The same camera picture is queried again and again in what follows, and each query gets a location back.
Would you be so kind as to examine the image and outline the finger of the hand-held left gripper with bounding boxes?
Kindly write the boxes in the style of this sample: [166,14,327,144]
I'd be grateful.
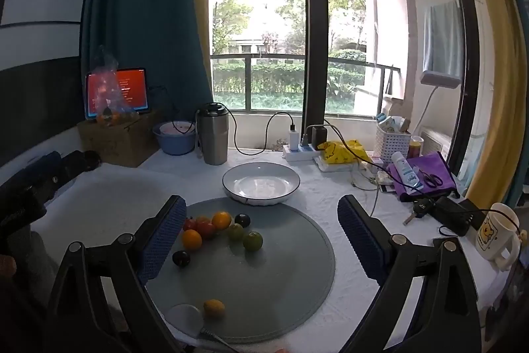
[12,152,62,192]
[52,150,88,188]

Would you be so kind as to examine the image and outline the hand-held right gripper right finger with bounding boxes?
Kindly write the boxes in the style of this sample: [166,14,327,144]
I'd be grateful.
[337,195,482,353]

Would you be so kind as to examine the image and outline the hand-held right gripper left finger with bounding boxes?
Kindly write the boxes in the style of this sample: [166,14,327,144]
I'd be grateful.
[45,195,188,353]

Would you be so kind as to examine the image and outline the white plate with dark rim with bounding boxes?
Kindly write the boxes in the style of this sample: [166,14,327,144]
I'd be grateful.
[222,162,302,207]

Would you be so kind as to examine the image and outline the brown cardboard box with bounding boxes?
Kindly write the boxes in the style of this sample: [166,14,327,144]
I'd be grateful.
[77,111,162,167]

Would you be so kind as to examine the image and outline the black car key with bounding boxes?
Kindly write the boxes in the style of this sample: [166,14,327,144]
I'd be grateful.
[403,199,434,225]

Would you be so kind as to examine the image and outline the white tissue pack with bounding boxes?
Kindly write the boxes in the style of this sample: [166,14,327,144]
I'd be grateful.
[314,156,360,174]

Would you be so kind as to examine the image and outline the white and blue tube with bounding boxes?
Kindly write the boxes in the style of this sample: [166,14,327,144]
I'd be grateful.
[390,152,424,192]

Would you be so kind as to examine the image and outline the clear plastic bag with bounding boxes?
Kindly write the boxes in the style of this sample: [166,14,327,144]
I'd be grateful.
[89,46,139,126]

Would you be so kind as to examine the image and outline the white round disc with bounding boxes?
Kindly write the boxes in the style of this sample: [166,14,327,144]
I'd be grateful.
[166,303,205,336]

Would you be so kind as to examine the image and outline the yellow plastic bag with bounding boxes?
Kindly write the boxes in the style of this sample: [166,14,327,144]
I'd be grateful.
[317,139,373,164]

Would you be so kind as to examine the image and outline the black scissors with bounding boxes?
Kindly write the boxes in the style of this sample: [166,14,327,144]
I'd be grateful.
[422,171,444,188]

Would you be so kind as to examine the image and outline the grey round table mat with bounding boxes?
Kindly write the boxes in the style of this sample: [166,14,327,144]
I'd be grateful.
[146,197,336,345]

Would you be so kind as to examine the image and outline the blue plastic basin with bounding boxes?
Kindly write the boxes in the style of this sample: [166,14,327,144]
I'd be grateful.
[152,120,197,156]

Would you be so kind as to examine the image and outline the white plastic basket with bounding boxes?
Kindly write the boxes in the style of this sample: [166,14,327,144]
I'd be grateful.
[374,115,413,163]

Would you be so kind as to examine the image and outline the tablet with red screen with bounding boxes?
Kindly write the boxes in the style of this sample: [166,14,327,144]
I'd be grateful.
[85,67,149,120]

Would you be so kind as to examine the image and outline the black box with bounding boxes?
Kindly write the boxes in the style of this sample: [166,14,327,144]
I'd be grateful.
[430,196,482,236]

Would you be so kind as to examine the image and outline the white power strip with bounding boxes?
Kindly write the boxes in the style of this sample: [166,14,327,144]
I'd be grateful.
[283,144,327,162]

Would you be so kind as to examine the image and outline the purple pouch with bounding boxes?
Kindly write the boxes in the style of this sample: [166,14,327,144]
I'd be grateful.
[388,152,457,201]

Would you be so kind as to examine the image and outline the black power adapter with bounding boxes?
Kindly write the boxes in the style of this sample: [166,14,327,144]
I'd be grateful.
[311,125,327,150]

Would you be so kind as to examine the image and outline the white bowl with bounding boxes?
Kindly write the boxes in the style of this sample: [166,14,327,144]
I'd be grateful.
[159,121,195,135]

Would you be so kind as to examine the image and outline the steel thermos with black lid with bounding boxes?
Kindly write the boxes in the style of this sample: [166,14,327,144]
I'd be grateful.
[196,103,229,166]

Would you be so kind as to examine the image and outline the white printed mug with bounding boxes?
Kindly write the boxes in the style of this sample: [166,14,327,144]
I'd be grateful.
[474,202,521,270]

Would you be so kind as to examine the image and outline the teal curtain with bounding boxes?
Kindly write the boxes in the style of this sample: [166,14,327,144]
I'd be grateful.
[79,0,213,122]

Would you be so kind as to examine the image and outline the black balcony railing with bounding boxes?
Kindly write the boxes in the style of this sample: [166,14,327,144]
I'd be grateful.
[211,54,401,114]

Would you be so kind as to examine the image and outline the light blue hanging towel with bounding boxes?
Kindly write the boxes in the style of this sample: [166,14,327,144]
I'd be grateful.
[422,1,463,76]

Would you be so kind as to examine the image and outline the beaded cord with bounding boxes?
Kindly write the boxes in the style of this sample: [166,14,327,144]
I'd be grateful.
[351,167,383,189]

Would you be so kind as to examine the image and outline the black charger cable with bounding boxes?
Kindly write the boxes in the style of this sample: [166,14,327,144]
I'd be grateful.
[149,86,296,154]

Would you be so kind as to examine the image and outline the black window post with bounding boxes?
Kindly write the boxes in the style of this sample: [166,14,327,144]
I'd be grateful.
[301,0,331,130]

